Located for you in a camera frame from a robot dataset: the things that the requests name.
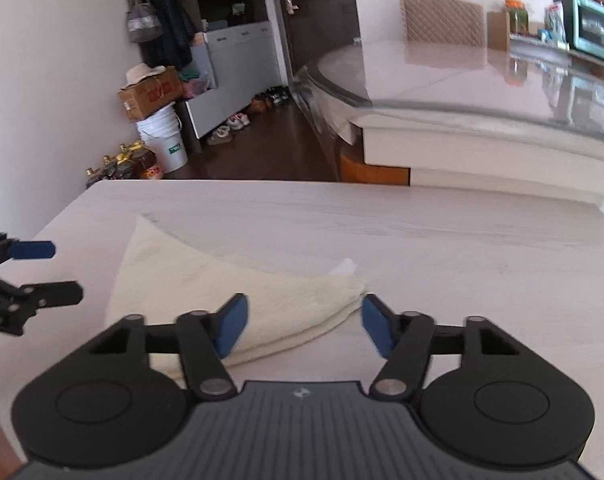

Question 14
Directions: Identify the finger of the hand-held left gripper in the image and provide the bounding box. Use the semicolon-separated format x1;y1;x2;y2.
0;272;84;318
0;232;56;272

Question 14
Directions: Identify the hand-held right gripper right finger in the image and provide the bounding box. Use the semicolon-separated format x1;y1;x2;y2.
361;294;525;403

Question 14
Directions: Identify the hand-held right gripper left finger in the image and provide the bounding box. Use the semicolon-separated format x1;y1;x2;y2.
86;292;250;403

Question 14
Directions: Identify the cream towel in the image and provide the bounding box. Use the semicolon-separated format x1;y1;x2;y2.
104;214;367;391

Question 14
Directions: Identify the cluster of cooking oil bottles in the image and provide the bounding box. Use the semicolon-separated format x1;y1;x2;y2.
84;142;165;190

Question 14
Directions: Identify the orange wooden stool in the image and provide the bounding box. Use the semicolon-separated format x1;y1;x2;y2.
339;152;411;185

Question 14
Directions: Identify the white plastic bucket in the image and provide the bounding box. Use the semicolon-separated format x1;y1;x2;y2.
136;105;189;175

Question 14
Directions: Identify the brown cardboard box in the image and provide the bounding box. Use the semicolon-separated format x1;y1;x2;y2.
118;66;184;123

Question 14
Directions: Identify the row of shoes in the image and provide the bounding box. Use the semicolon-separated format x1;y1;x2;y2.
206;86;291;147

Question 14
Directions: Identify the straw hat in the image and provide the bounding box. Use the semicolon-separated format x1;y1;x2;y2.
125;63;167;86

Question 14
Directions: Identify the pink cloth pile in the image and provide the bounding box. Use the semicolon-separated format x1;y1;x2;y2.
179;67;217;100

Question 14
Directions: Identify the grey hanging bag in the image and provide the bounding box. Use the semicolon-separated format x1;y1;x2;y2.
126;0;163;43

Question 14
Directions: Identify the white glass-topped dining table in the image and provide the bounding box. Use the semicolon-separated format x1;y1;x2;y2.
294;40;604;221

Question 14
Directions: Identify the dark hanging jacket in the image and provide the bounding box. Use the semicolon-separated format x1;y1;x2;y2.
144;0;197;71

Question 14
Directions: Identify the grey white hallway cabinet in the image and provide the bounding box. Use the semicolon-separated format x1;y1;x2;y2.
187;0;293;138

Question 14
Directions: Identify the small plain cardboard box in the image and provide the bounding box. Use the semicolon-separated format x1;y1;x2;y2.
487;10;512;51

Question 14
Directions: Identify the dark wooden door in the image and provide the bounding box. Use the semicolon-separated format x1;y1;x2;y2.
272;0;363;92

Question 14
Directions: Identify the jar with orange lid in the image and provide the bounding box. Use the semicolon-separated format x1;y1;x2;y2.
504;0;530;36

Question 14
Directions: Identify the white snack bag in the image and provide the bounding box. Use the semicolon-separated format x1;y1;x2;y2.
544;2;568;43

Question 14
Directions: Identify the teal toaster oven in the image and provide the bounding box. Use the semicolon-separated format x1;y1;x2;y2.
567;0;604;66

